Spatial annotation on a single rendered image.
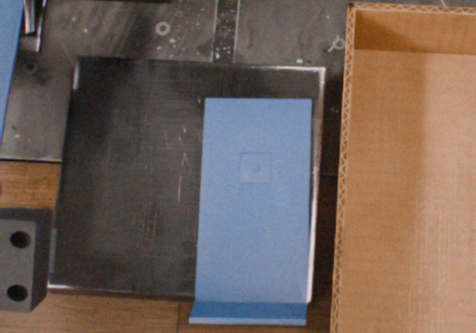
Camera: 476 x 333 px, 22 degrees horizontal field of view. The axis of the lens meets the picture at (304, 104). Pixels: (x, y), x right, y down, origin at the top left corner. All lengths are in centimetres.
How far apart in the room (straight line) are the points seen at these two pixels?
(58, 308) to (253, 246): 13
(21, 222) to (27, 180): 26
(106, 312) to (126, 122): 12
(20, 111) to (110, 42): 8
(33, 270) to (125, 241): 21
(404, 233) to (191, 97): 17
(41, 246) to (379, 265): 27
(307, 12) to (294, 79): 6
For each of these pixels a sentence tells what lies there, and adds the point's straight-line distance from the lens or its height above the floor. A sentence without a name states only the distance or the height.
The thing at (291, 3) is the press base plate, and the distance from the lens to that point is 85.
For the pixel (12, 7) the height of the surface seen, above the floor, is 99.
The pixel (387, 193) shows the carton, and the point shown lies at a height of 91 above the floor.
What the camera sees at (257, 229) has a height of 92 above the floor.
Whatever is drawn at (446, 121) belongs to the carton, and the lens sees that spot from 81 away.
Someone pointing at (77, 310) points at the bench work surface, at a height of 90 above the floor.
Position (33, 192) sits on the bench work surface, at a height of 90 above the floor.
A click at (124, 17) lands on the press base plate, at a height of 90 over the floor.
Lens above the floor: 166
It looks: 69 degrees down
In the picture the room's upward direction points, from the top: 3 degrees counter-clockwise
